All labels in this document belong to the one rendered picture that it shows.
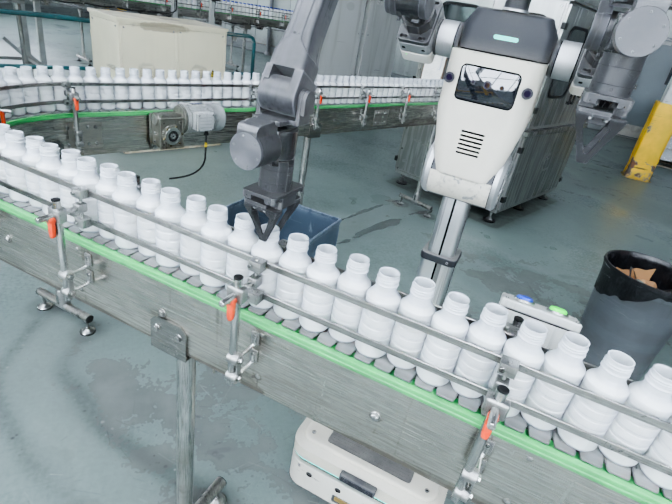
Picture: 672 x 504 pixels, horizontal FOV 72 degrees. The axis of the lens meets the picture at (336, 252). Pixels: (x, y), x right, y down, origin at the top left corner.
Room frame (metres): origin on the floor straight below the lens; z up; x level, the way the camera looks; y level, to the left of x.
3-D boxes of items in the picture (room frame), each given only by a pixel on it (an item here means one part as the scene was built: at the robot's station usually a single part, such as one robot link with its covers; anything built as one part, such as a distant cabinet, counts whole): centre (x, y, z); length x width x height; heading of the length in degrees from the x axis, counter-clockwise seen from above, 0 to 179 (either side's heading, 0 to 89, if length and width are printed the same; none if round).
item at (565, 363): (0.58, -0.37, 1.08); 0.06 x 0.06 x 0.17
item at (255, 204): (0.75, 0.13, 1.19); 0.07 x 0.07 x 0.09; 69
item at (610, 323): (2.14, -1.58, 0.32); 0.45 x 0.45 x 0.64
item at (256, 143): (0.72, 0.14, 1.36); 0.12 x 0.09 x 0.12; 159
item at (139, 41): (4.78, 2.04, 0.59); 1.10 x 0.62 x 1.18; 141
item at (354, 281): (0.71, -0.04, 1.08); 0.06 x 0.06 x 0.17
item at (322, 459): (1.28, -0.32, 0.24); 0.68 x 0.53 x 0.41; 159
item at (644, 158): (7.20, -4.31, 0.55); 0.40 x 0.40 x 1.10; 69
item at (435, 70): (4.67, -0.58, 1.22); 0.23 x 0.04 x 0.32; 51
